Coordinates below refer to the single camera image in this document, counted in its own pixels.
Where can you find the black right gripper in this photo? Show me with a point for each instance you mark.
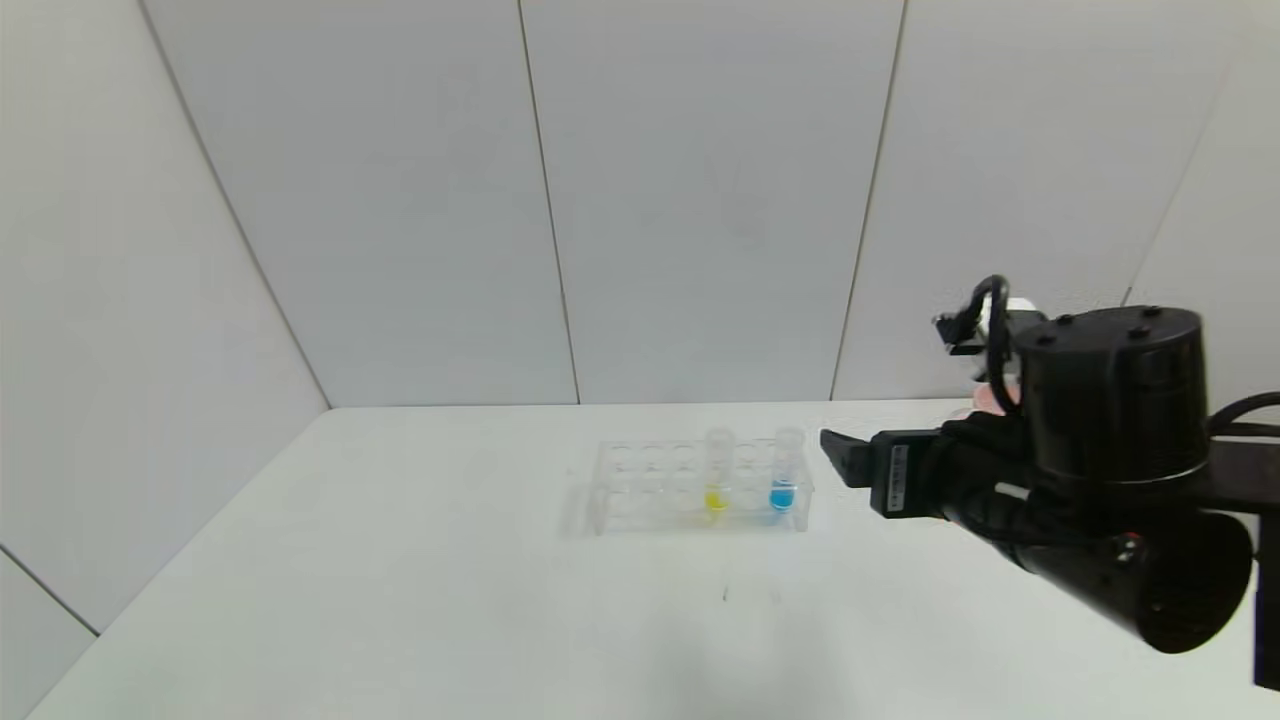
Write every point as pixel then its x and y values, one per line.
pixel 897 474

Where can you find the test tube with yellow pigment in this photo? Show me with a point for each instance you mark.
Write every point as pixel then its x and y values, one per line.
pixel 716 497

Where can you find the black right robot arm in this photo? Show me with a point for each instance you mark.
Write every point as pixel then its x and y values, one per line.
pixel 1110 400

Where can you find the test tube with blue pigment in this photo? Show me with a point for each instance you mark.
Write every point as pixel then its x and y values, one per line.
pixel 782 495

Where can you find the clear acrylic test tube rack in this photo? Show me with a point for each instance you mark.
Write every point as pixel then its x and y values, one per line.
pixel 620 500

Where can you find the pink bowl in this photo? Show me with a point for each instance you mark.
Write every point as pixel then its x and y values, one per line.
pixel 985 400

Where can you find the white black wrist camera box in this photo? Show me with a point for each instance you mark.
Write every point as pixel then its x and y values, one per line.
pixel 1018 308

